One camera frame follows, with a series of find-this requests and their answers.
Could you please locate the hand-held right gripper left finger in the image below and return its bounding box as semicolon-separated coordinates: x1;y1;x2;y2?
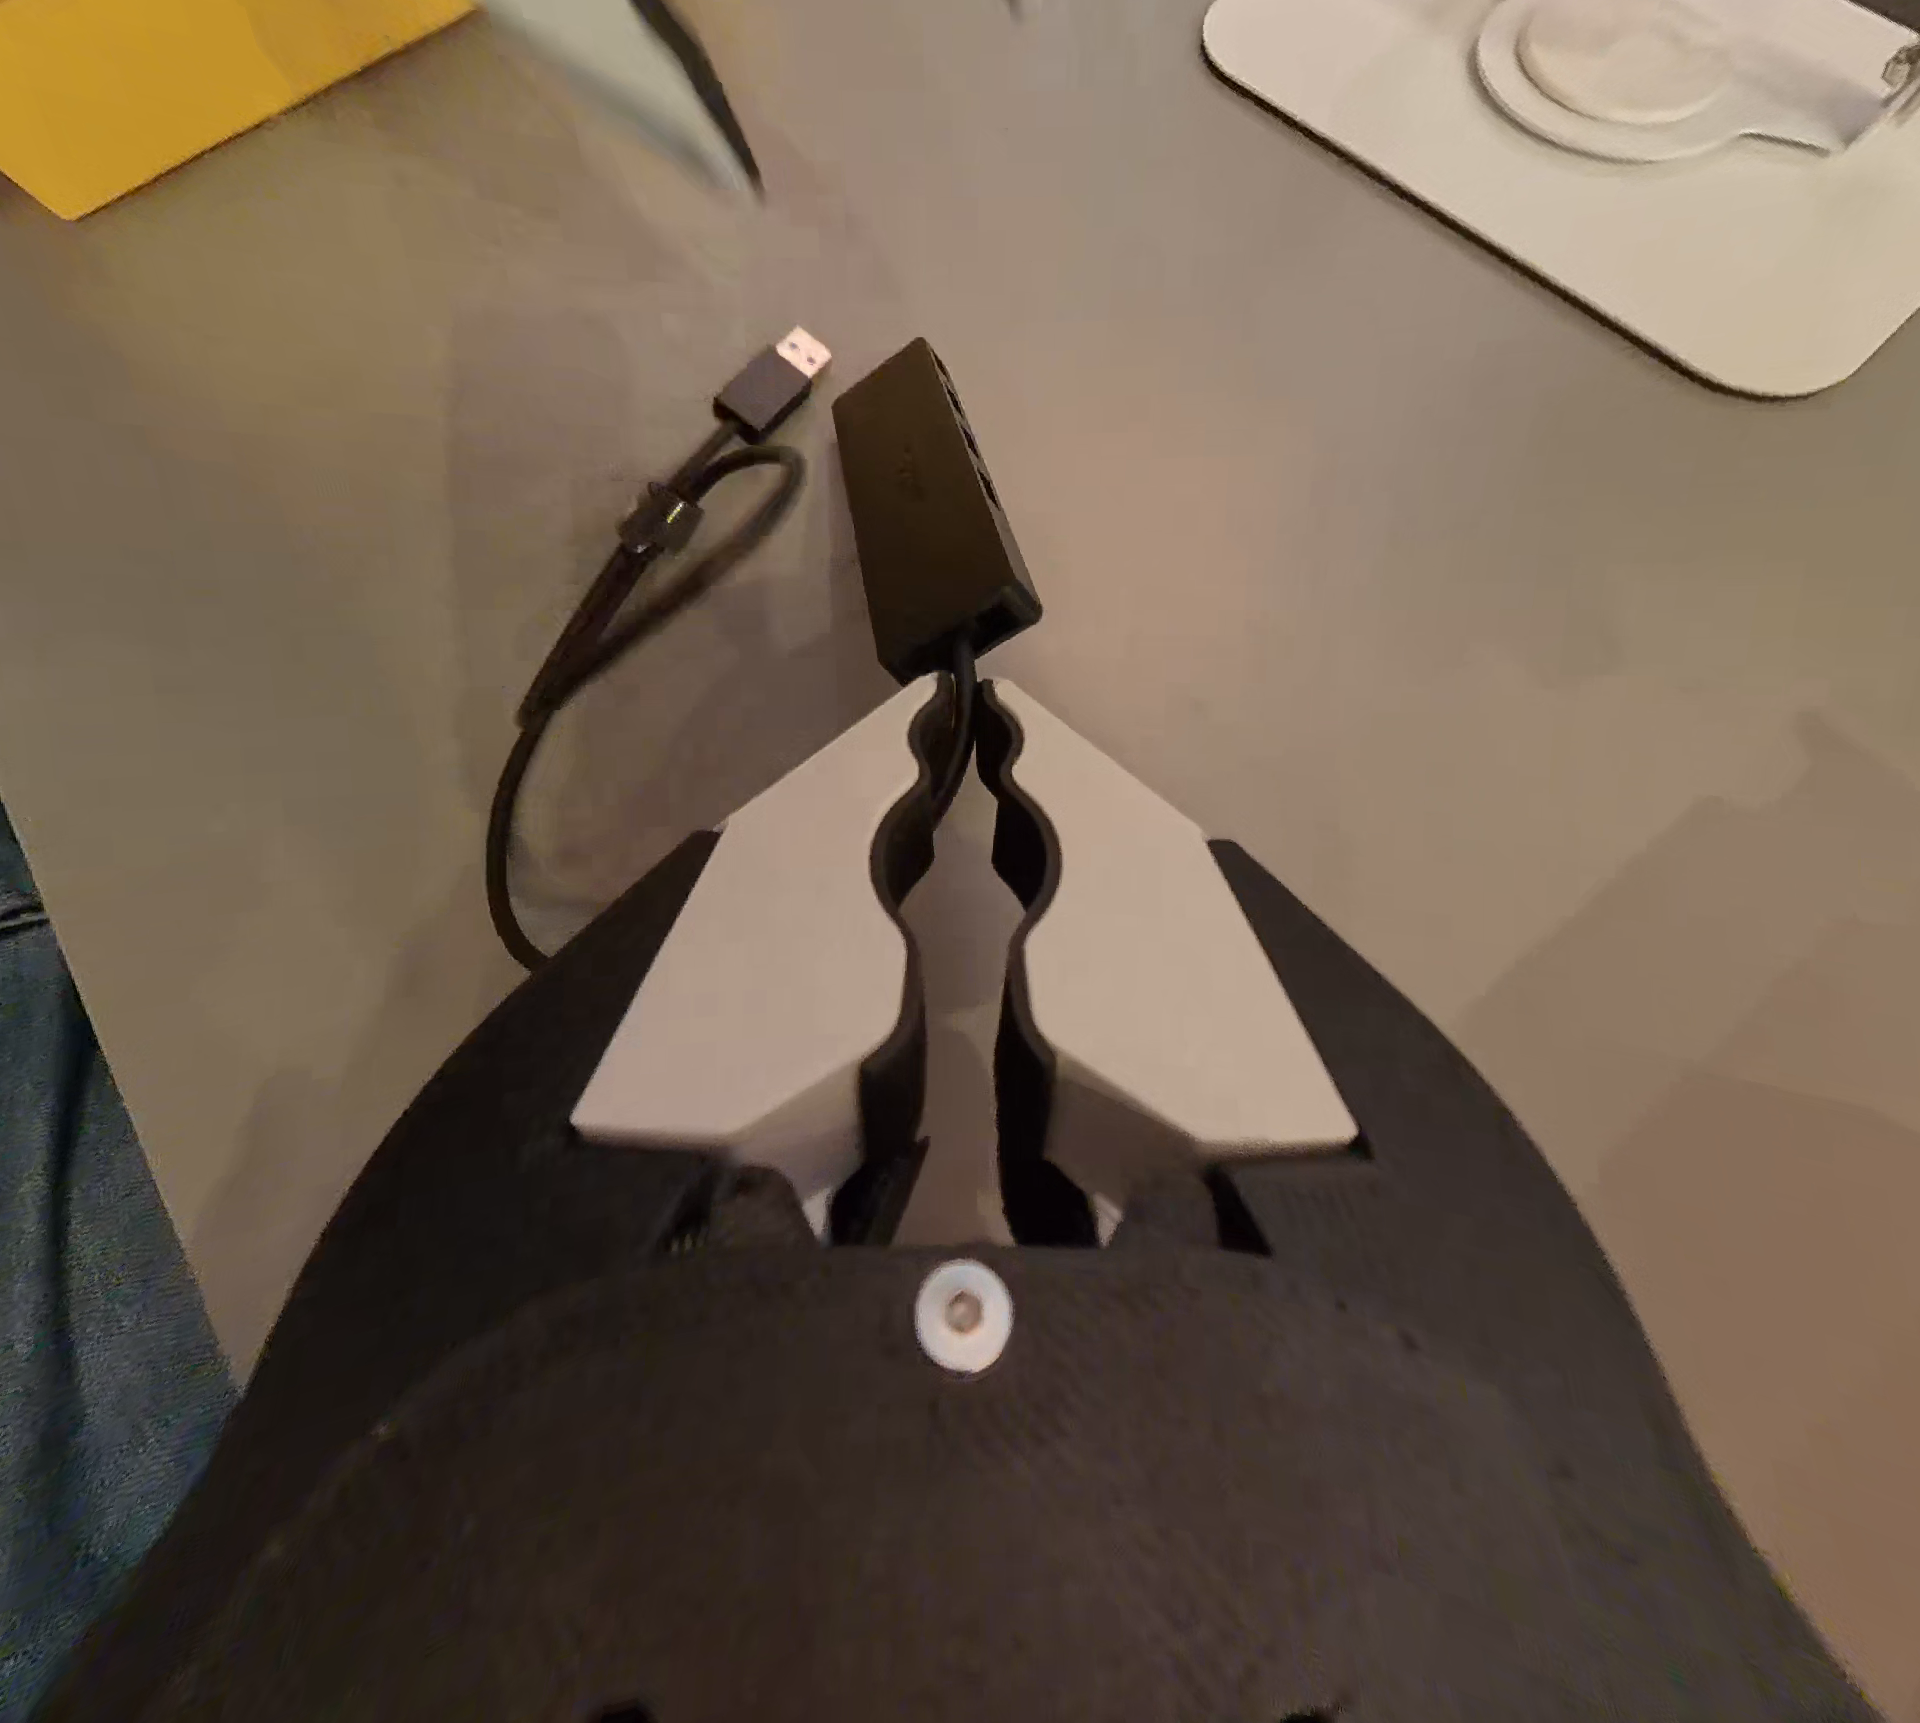
570;679;941;1247

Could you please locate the person's blue jeans leg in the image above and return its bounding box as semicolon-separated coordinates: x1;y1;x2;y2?
0;799;247;1723

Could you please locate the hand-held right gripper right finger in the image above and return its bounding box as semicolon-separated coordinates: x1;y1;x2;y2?
973;677;1375;1249

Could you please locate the black usb hub with cable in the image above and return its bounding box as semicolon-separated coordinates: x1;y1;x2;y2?
487;323;1049;975

